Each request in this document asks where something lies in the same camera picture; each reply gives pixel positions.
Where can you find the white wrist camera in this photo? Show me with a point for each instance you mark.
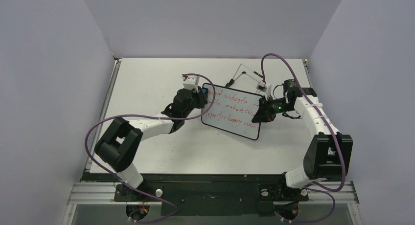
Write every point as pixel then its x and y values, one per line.
pixel 190 82
pixel 264 89

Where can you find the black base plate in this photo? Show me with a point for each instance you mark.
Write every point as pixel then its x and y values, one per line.
pixel 213 195

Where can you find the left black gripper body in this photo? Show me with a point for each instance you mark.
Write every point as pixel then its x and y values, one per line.
pixel 196 102

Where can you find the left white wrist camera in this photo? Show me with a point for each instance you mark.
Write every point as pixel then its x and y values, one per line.
pixel 190 82

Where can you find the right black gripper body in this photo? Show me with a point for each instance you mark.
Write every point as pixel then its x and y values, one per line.
pixel 265 109

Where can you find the wire whiteboard stand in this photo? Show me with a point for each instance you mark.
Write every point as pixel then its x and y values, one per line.
pixel 241 71

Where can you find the small whiteboard with red writing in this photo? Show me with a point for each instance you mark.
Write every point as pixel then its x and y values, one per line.
pixel 232 111

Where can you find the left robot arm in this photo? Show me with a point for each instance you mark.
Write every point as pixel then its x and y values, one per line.
pixel 119 144

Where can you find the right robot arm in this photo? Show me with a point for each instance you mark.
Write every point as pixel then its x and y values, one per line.
pixel 328 155

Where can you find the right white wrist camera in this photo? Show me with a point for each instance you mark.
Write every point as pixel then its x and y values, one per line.
pixel 264 89

